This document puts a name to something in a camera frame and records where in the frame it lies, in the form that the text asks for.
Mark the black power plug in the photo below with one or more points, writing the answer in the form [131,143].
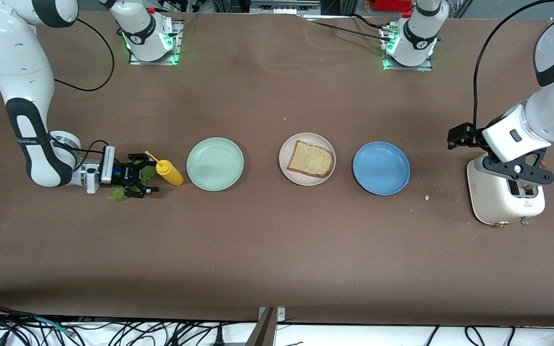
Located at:
[219,336]

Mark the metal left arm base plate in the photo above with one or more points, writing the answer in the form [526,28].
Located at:
[409,68]

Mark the red box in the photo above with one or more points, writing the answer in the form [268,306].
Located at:
[392,5]

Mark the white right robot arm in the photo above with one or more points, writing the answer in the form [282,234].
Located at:
[22,62]

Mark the silver metal frame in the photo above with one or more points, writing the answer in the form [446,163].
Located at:
[284,7]

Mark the green lettuce leaf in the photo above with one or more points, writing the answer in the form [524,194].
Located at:
[118,193]

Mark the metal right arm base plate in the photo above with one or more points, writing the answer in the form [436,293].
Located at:
[176,43]

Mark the dark-crust bread slice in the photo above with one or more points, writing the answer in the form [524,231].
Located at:
[536,159]

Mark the white toaster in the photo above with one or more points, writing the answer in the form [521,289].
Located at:
[488,202]

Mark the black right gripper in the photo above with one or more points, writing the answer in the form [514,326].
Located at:
[125,172]

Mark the blue plate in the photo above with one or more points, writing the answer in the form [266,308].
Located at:
[381,168]

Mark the yellow mustard squeeze bottle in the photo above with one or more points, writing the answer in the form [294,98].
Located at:
[171,175]

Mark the grey metal table bracket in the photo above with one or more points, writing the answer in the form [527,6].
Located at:
[265,331]

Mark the light-crust bread slice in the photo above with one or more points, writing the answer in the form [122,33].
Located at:
[310,159]

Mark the pale green plate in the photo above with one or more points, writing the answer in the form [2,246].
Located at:
[215,164]

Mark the beige plate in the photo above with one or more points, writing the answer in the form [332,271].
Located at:
[286,166]

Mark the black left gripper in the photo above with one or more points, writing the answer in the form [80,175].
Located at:
[460,135]

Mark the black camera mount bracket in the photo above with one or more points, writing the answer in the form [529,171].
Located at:
[503,166]

